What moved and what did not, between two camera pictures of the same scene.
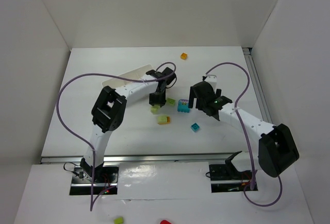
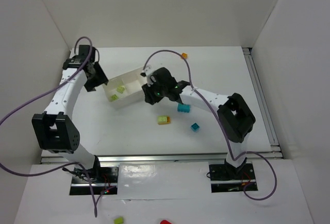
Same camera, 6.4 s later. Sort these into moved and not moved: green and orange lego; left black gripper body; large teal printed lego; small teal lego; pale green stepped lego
Moved: left black gripper body; pale green stepped lego
Not moved: green and orange lego; small teal lego; large teal printed lego
